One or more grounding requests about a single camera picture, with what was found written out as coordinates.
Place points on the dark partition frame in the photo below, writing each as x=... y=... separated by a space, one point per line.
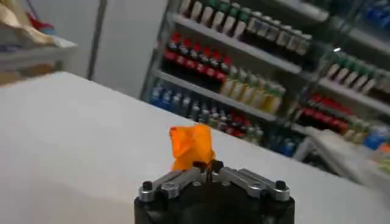
x=97 y=39

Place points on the orange box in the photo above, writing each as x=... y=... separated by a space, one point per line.
x=384 y=150

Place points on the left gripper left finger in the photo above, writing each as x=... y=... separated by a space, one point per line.
x=170 y=184

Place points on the blue water bottle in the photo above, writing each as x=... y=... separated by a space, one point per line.
x=376 y=138

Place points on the shelf rack with bottles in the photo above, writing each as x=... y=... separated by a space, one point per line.
x=231 y=67
x=350 y=73

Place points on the red cloth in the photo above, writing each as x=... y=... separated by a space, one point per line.
x=41 y=25

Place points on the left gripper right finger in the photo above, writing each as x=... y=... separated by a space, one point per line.
x=253 y=184

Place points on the orange shirt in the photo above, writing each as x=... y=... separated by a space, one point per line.
x=190 y=144

